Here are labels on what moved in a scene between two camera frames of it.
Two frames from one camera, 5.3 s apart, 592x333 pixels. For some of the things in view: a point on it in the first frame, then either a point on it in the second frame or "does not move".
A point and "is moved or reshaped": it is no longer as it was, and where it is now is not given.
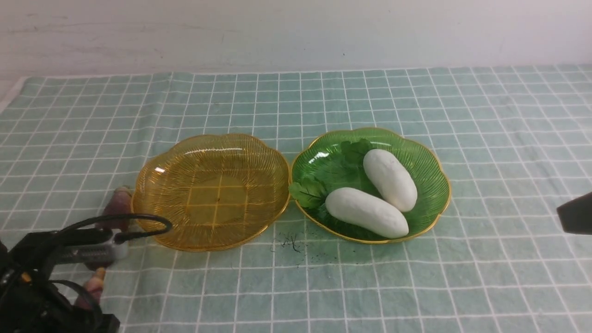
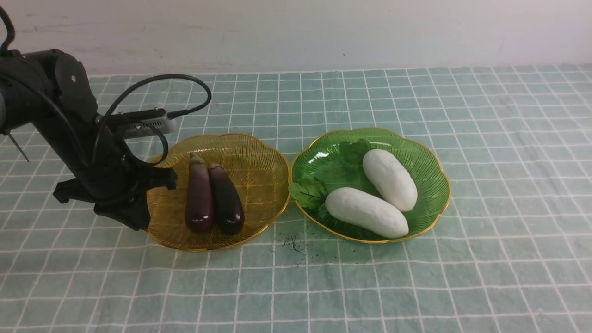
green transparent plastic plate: x=335 y=161 does not move
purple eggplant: x=119 y=202 is moved or reshaped
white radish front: x=364 y=211 does not move
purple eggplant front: x=94 y=284 to x=228 y=212
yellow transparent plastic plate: x=221 y=192 does not move
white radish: x=391 y=179 does not move
